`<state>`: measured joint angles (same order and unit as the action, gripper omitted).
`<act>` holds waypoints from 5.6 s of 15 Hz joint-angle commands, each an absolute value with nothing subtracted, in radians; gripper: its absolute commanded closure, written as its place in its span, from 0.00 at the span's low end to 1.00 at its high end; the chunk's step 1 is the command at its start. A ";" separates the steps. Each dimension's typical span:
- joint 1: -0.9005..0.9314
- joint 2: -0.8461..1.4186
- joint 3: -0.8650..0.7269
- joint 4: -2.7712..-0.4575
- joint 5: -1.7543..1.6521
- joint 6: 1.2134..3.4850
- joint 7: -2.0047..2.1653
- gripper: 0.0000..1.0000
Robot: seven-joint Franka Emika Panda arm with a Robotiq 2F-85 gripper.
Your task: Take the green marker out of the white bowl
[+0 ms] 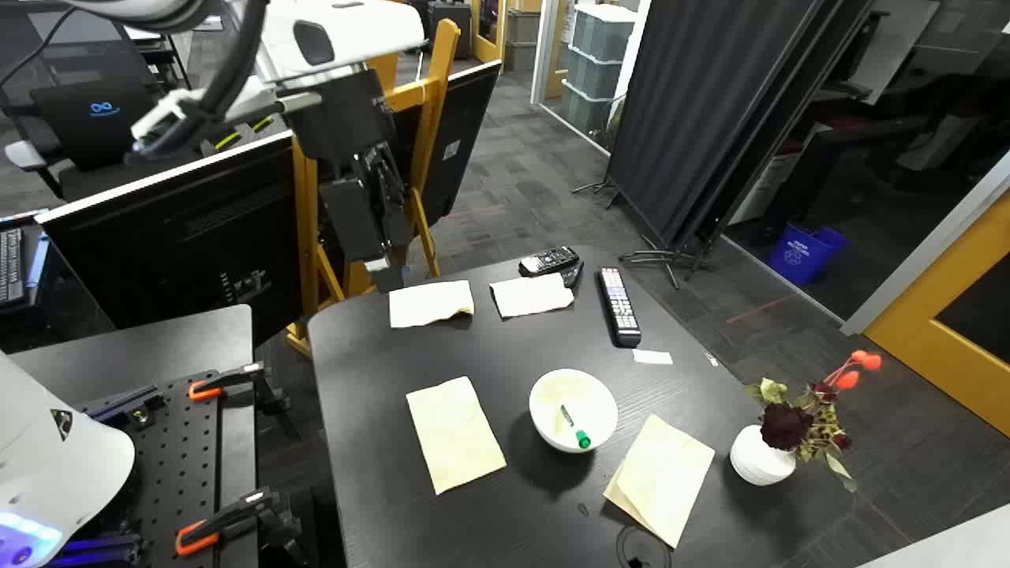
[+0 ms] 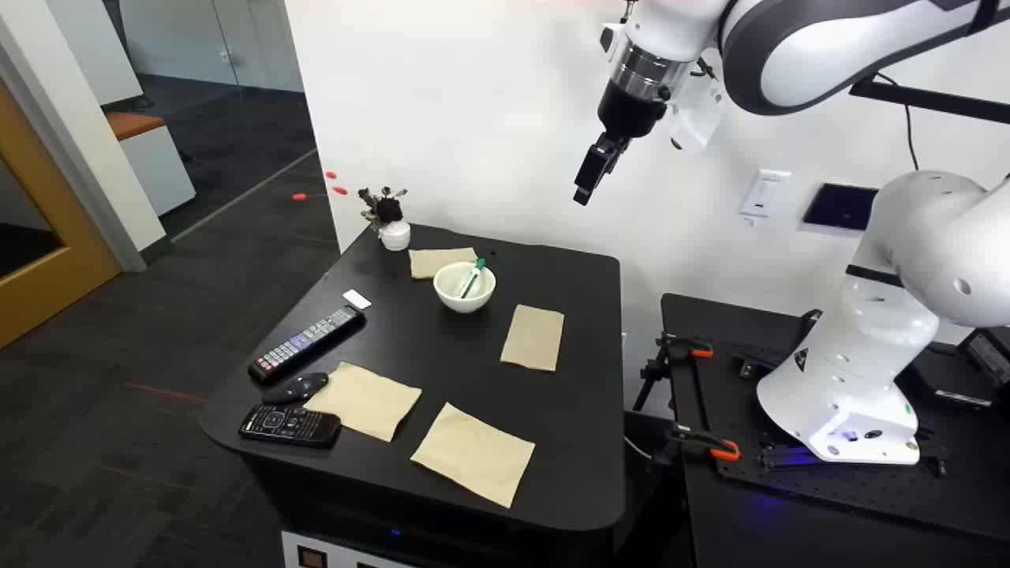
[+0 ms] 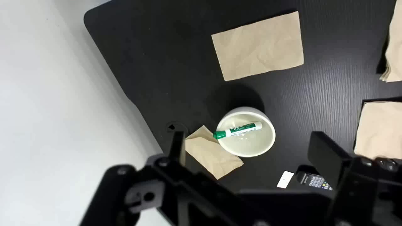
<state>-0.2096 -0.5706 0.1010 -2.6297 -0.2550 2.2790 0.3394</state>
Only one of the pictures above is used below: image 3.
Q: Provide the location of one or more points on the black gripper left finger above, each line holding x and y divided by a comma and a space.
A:
178, 147

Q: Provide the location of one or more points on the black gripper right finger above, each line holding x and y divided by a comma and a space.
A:
327, 153

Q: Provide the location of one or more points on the green whiteboard marker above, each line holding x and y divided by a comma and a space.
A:
239, 129

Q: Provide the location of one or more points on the white ceramic bowl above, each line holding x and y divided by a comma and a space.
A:
252, 147

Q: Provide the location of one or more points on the long black remote control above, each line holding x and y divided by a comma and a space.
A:
315, 181

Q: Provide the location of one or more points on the small beige paper napkin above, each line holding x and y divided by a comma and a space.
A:
210, 157

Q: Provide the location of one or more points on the small white rectangular block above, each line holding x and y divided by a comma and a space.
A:
286, 179

